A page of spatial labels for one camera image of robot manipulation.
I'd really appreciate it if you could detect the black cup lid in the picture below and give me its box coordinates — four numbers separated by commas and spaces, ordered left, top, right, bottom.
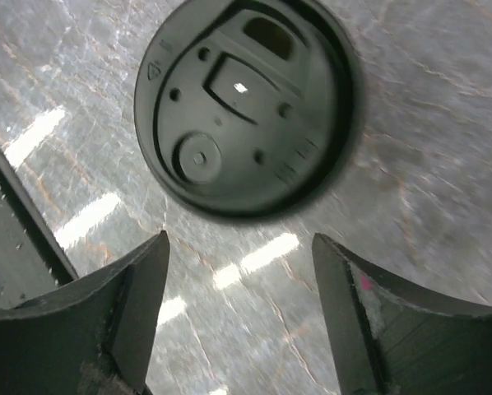
134, 1, 365, 222

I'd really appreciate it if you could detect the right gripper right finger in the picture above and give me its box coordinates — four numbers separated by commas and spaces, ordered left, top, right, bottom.
312, 234, 492, 394

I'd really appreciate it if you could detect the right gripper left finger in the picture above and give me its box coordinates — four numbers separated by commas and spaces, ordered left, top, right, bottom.
0, 232, 170, 394

